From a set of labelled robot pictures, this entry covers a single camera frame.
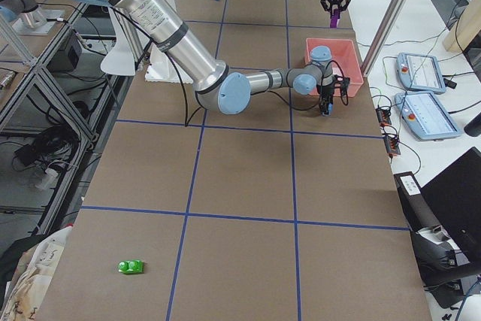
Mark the purple block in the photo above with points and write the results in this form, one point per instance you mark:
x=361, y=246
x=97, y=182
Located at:
x=335, y=17

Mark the pink plastic box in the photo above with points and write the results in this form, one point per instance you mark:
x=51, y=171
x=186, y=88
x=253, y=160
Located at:
x=341, y=51

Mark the usb hub far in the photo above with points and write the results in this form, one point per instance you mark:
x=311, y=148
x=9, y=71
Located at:
x=384, y=116

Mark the usb hub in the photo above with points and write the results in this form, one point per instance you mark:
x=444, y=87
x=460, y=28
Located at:
x=391, y=145
x=384, y=116

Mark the usb hub near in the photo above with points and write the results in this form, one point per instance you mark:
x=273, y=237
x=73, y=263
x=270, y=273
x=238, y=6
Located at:
x=391, y=145

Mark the near teach pendant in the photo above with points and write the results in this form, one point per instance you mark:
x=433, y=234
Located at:
x=425, y=116

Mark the teach pendant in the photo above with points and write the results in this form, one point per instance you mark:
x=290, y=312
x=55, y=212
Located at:
x=425, y=116
x=417, y=72

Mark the far teach pendant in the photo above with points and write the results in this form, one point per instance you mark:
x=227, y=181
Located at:
x=417, y=72

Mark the green block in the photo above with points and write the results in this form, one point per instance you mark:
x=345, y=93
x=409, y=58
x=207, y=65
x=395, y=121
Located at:
x=132, y=266

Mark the cloth bag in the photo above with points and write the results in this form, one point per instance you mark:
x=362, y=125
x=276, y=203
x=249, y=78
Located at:
x=32, y=277

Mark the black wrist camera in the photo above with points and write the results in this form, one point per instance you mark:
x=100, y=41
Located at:
x=341, y=86

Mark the aluminium frame post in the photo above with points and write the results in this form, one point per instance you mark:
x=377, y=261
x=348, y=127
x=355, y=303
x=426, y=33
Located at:
x=386, y=25

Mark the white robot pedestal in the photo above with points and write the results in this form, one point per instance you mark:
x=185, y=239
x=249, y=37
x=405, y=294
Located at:
x=156, y=65

